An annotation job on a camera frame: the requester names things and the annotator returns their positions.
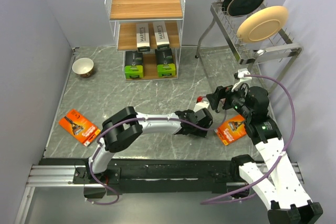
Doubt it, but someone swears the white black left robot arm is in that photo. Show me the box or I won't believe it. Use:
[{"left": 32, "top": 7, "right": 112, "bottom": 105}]
[{"left": 85, "top": 106, "right": 213, "bottom": 183}]

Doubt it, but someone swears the white Harry's box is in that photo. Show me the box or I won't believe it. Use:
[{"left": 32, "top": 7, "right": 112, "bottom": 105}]
[
  {"left": 136, "top": 23, "right": 151, "bottom": 52},
  {"left": 153, "top": 21, "right": 170, "bottom": 50}
]

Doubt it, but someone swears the metal dish rack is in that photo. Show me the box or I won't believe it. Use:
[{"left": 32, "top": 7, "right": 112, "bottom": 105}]
[{"left": 194, "top": 0, "right": 305, "bottom": 113}]

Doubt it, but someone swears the white wire wooden shelf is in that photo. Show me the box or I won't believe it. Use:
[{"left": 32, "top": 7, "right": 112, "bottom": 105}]
[{"left": 104, "top": 0, "right": 185, "bottom": 80}]

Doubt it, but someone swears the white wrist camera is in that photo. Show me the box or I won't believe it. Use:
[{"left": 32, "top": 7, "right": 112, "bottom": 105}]
[
  {"left": 193, "top": 96, "right": 210, "bottom": 112},
  {"left": 232, "top": 68, "right": 252, "bottom": 91}
]

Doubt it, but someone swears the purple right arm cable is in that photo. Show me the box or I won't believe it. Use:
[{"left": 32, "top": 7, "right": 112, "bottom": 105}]
[{"left": 201, "top": 74, "right": 296, "bottom": 206}]

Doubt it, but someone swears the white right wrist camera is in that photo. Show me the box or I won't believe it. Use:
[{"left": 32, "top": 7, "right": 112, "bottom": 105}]
[{"left": 232, "top": 68, "right": 252, "bottom": 91}]

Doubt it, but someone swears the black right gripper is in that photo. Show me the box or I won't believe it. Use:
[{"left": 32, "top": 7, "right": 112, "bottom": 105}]
[{"left": 206, "top": 81, "right": 253, "bottom": 120}]

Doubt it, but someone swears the beige plate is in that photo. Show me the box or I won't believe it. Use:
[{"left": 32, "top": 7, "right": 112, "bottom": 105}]
[{"left": 237, "top": 6, "right": 289, "bottom": 43}]

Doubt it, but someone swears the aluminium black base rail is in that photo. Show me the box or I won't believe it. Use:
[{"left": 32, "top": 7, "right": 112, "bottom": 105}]
[{"left": 13, "top": 159, "right": 318, "bottom": 224}]

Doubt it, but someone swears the Gillette Labs razor box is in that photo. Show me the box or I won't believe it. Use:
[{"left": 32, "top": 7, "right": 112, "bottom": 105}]
[
  {"left": 124, "top": 51, "right": 144, "bottom": 79},
  {"left": 155, "top": 49, "right": 176, "bottom": 77}
]

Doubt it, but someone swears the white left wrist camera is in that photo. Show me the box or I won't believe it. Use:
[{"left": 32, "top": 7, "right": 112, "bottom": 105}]
[{"left": 193, "top": 96, "right": 210, "bottom": 112}]

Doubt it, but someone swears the orange gillette pack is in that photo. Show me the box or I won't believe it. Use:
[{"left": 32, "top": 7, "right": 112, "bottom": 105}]
[
  {"left": 58, "top": 109, "right": 101, "bottom": 147},
  {"left": 215, "top": 115, "right": 247, "bottom": 146}
]

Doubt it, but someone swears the red floral ceramic bowl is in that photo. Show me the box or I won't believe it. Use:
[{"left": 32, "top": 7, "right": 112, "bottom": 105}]
[{"left": 72, "top": 58, "right": 94, "bottom": 78}]

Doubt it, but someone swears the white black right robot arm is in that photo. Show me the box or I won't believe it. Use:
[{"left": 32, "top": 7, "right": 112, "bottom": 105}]
[{"left": 206, "top": 86, "right": 323, "bottom": 223}]

